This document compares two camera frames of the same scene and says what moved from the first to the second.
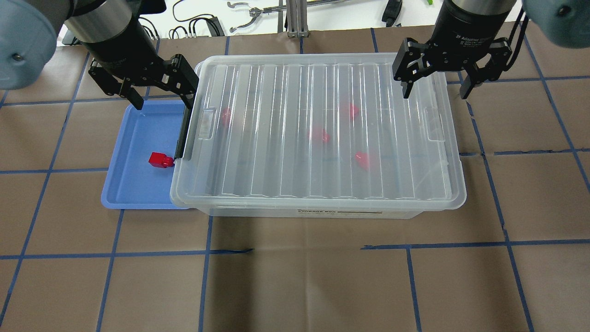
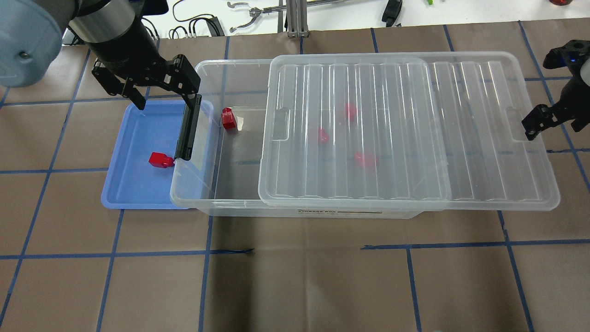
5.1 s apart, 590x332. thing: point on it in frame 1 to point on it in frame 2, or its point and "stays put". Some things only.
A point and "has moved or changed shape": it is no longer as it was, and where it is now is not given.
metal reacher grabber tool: (254, 11) stays put
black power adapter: (215, 27) stays put
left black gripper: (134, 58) stays put
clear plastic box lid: (319, 132) has moved or changed shape
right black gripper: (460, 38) to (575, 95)
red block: (161, 160) stays put
